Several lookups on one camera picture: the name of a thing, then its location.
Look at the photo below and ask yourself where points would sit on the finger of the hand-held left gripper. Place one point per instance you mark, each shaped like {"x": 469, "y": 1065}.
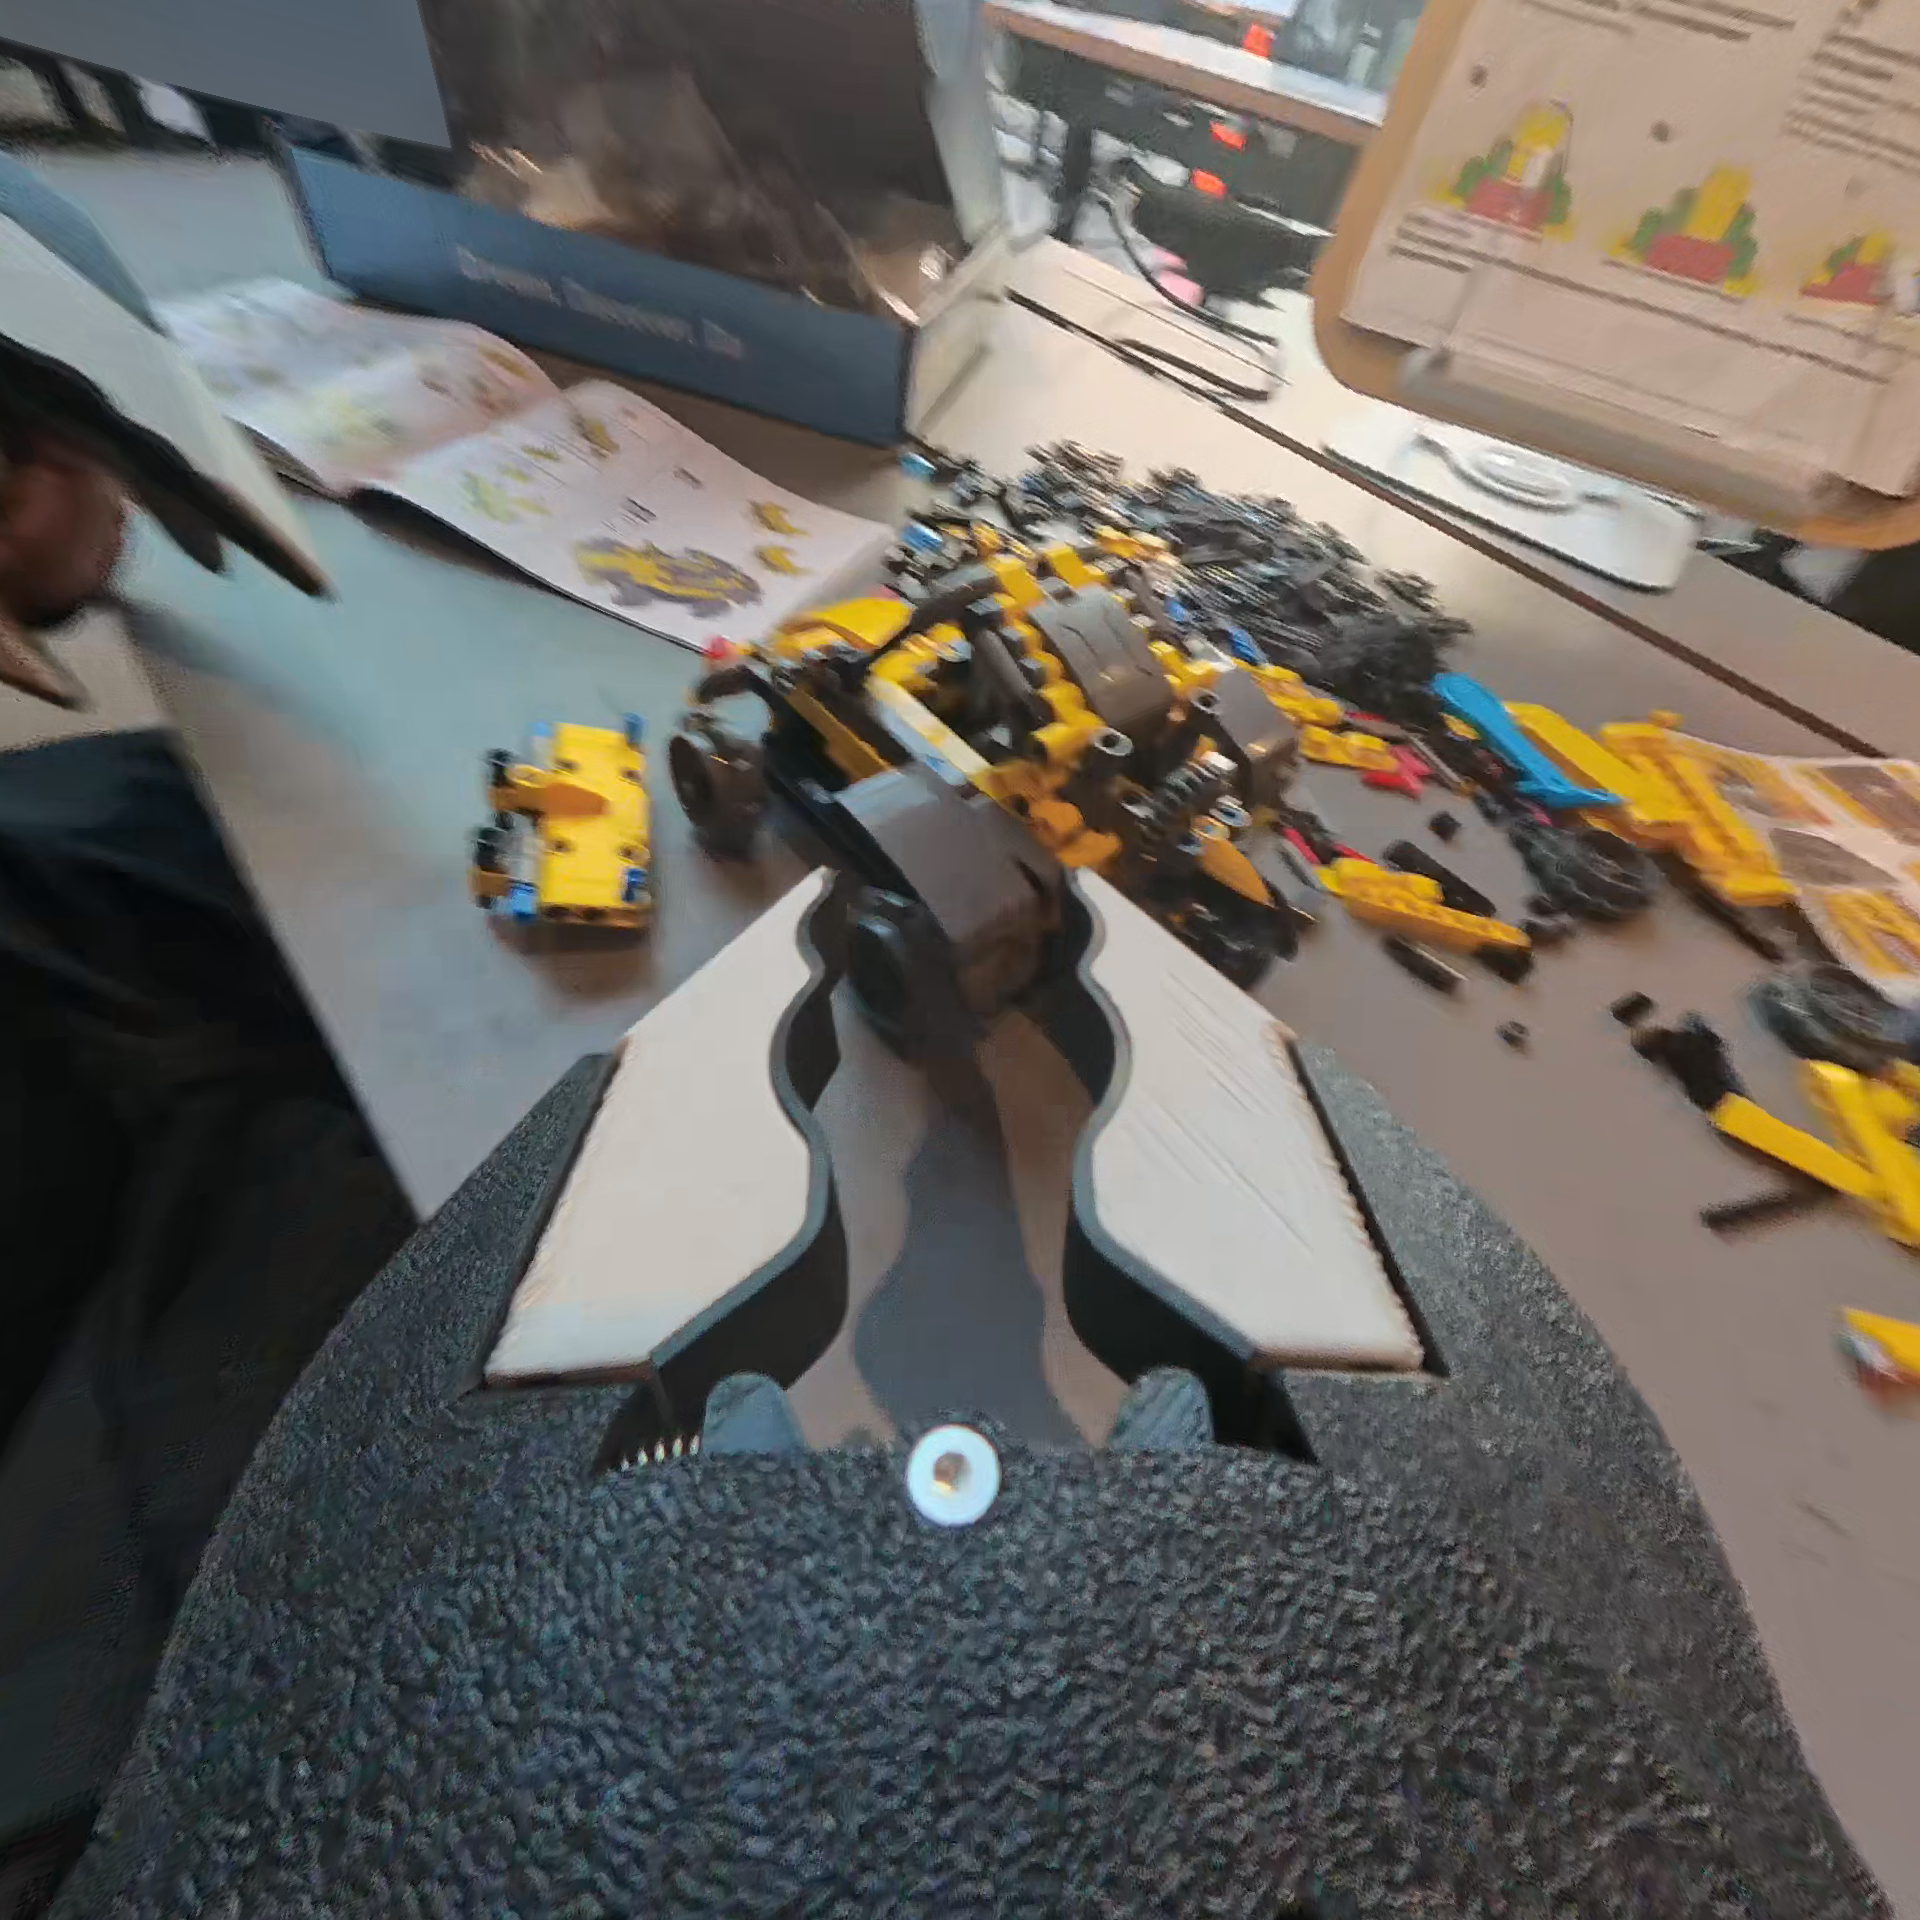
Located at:
{"x": 150, "y": 375}
{"x": 31, "y": 660}

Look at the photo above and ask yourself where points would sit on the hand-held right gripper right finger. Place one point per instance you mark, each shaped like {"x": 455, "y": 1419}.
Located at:
{"x": 1230, "y": 1185}

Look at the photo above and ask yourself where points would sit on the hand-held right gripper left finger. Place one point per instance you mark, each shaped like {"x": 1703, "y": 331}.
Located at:
{"x": 676, "y": 1185}

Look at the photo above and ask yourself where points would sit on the yellow panel with grey axle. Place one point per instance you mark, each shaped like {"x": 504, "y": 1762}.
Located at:
{"x": 587, "y": 809}

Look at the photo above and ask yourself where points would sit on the brown-edged grey desk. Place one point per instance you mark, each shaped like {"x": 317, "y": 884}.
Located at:
{"x": 1725, "y": 628}

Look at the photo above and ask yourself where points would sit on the brick instruction booklet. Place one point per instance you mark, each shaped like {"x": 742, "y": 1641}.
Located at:
{"x": 525, "y": 451}

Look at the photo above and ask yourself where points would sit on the dark blue cardboard box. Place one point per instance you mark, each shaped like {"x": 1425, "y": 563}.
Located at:
{"x": 599, "y": 299}

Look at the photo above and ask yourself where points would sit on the person's black clothing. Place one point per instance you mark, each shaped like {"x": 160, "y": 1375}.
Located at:
{"x": 150, "y": 1124}

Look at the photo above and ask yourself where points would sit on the yellow grey brick vehicle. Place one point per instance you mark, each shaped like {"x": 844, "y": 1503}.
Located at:
{"x": 1021, "y": 704}

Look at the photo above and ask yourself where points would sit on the long blue brick piece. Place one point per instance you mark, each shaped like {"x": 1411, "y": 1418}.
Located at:
{"x": 1517, "y": 743}

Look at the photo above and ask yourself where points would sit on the pile of loose brick pieces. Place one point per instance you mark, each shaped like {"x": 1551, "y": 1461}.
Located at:
{"x": 1349, "y": 600}

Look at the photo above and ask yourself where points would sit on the instruction board on stand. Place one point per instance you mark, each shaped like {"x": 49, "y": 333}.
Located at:
{"x": 1652, "y": 225}

